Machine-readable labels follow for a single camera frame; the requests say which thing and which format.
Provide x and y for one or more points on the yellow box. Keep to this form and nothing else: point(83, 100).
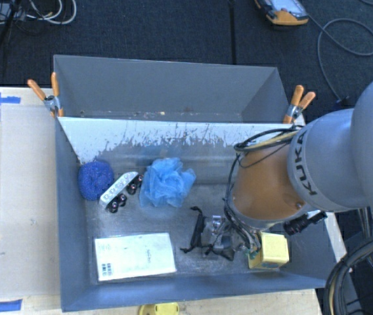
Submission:
point(273, 249)

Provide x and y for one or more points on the light blue mesh pouf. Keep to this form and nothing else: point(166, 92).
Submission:
point(166, 182)

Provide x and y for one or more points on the black sunglasses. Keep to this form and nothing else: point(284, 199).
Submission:
point(198, 228)

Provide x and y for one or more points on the pale wood flat board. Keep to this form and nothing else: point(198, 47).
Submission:
point(25, 192)

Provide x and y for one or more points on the black cylinder on white bracket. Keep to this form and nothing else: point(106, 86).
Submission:
point(299, 223)

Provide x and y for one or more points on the white toy skateboard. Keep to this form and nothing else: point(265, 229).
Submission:
point(117, 190)

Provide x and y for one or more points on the dark blue scrubber ball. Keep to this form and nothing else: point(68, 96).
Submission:
point(94, 180)

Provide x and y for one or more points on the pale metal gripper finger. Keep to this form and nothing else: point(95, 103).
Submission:
point(221, 243)
point(214, 225)

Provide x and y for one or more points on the grey metal bin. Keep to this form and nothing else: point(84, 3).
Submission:
point(160, 90)

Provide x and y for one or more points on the white flat booklet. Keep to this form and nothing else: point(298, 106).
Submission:
point(134, 256)

